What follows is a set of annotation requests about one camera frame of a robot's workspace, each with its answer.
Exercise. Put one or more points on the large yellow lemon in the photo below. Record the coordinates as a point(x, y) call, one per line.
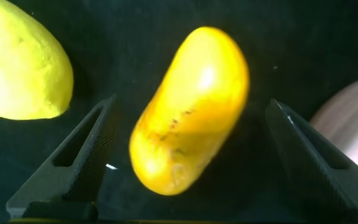
point(17, 62)

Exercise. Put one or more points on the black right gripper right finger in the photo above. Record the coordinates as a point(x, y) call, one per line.
point(315, 186)

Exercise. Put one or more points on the dark table cloth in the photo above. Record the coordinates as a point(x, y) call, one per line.
point(291, 46)

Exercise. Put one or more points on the yellow mango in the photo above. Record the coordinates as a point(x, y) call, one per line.
point(191, 112)

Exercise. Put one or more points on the pink bowl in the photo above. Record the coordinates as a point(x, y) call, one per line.
point(353, 130)

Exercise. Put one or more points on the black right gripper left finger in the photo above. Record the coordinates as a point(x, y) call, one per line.
point(73, 180)

